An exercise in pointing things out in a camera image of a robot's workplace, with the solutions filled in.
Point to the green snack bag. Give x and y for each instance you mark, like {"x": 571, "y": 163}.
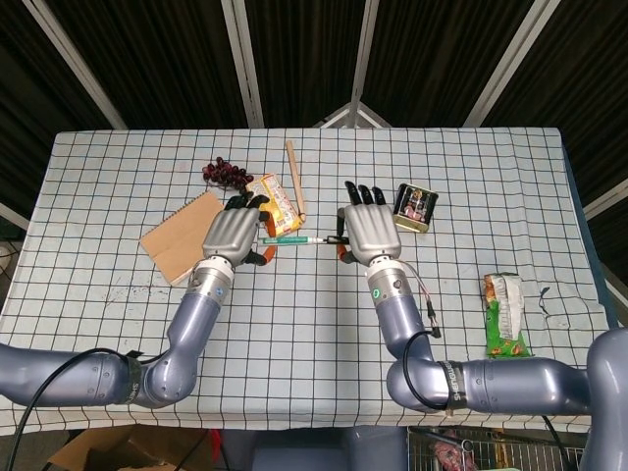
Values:
{"x": 505, "y": 319}

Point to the white metal frame post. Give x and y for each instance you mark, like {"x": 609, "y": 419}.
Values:
{"x": 78, "y": 64}
{"x": 363, "y": 59}
{"x": 243, "y": 64}
{"x": 505, "y": 64}

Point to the black gold luncheon meat can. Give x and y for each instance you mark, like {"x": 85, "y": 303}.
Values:
{"x": 417, "y": 208}

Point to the brown cardboard box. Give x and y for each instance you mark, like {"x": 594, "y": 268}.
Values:
{"x": 132, "y": 451}

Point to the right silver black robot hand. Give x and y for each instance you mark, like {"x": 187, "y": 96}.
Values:
{"x": 373, "y": 230}

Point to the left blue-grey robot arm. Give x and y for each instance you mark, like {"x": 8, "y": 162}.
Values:
{"x": 196, "y": 319}

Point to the white black checked tablecloth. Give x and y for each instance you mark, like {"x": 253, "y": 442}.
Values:
{"x": 304, "y": 319}

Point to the yellow snack packet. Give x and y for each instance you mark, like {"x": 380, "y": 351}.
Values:
{"x": 282, "y": 206}

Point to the white metal frame bar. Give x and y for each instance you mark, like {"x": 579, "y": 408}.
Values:
{"x": 15, "y": 216}
{"x": 606, "y": 203}

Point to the brown kraft spiral notebook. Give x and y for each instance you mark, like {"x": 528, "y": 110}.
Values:
{"x": 172, "y": 245}

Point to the wooden rolling pin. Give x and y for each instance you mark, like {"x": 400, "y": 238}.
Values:
{"x": 296, "y": 179}

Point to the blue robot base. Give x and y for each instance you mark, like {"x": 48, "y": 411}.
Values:
{"x": 324, "y": 451}

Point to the red item in basket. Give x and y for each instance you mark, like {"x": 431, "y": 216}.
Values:
{"x": 449, "y": 456}

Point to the white green marker pen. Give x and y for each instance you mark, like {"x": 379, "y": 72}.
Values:
{"x": 289, "y": 240}

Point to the dark red grape bunch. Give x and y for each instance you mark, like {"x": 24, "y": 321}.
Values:
{"x": 225, "y": 174}

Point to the white triangular frame foot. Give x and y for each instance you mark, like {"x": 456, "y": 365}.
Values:
{"x": 365, "y": 115}

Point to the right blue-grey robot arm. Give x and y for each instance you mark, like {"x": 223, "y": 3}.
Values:
{"x": 515, "y": 382}

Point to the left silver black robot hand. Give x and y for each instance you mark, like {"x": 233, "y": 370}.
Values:
{"x": 230, "y": 235}

